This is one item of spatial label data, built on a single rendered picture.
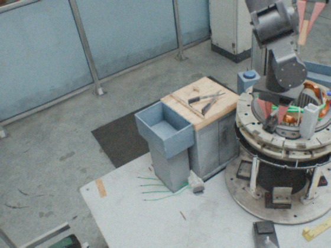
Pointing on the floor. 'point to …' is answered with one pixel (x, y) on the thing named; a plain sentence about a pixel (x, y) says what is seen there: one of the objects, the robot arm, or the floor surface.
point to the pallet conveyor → (70, 241)
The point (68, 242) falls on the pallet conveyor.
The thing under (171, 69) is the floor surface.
